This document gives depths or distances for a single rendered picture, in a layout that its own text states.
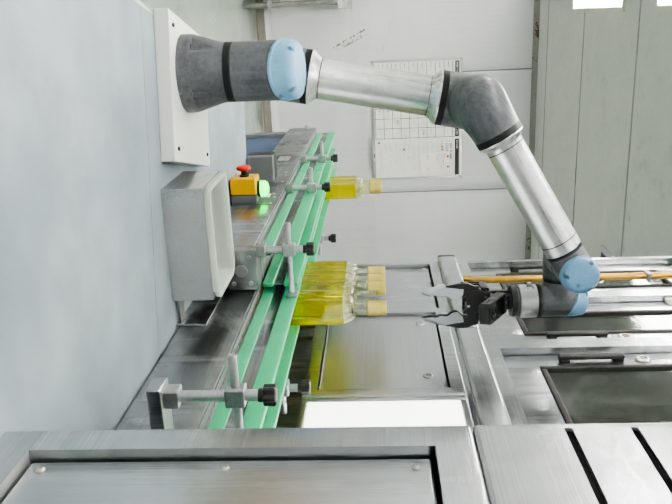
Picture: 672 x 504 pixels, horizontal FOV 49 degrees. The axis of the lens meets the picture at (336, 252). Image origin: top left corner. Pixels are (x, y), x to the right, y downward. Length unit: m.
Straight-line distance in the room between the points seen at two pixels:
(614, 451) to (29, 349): 0.63
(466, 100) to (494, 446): 0.88
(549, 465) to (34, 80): 0.71
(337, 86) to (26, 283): 0.87
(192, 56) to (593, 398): 1.08
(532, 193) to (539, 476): 0.86
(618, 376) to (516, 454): 1.06
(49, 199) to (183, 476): 0.40
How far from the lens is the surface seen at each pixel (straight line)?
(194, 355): 1.34
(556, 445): 0.75
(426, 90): 1.57
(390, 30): 7.48
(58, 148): 1.00
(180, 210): 1.39
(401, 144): 7.57
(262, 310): 1.55
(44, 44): 0.99
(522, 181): 1.48
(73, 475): 0.78
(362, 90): 1.57
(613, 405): 1.66
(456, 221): 7.80
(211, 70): 1.44
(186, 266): 1.42
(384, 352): 1.73
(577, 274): 1.52
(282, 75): 1.43
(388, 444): 0.74
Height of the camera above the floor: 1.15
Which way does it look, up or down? 4 degrees down
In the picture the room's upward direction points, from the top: 88 degrees clockwise
